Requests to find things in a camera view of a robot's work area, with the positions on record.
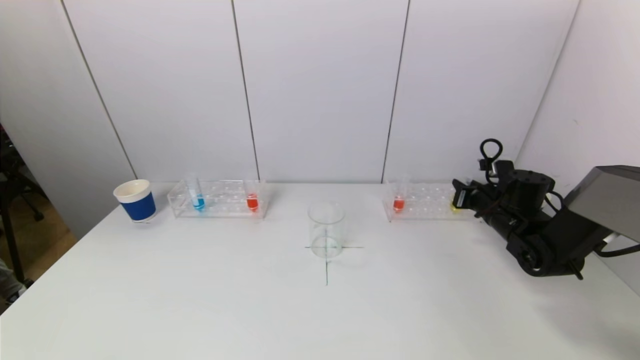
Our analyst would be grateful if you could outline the test tube with blue pigment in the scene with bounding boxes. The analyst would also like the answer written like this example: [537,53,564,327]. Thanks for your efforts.
[186,173,206,212]

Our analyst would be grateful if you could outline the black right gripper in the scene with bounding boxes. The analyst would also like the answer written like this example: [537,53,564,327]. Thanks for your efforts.
[451,178,501,219]

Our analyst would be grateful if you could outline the clear acrylic test tube rack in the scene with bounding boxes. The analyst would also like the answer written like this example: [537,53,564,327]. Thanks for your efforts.
[167,179,268,220]
[383,180,483,222]

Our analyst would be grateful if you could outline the blue white paper cup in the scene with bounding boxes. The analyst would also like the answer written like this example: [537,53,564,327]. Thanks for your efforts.
[113,179,157,224]

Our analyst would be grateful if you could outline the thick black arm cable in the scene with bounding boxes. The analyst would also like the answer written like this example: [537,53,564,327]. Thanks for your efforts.
[594,242,640,259]

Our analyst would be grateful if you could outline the test tube with red pigment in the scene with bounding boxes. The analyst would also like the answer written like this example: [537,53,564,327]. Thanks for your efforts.
[245,175,261,213]
[392,174,411,214]

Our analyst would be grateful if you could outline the black looped camera cable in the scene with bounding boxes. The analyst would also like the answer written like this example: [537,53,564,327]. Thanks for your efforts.
[479,139,503,171]

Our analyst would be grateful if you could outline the black wheeled stand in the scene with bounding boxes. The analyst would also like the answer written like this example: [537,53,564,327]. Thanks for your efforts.
[0,125,46,286]

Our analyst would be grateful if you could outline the clear glass beaker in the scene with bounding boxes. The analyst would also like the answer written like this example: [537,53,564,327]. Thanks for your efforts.
[307,201,346,260]

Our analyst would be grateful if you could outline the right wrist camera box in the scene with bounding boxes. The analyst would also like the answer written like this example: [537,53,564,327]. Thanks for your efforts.
[479,159,516,177]

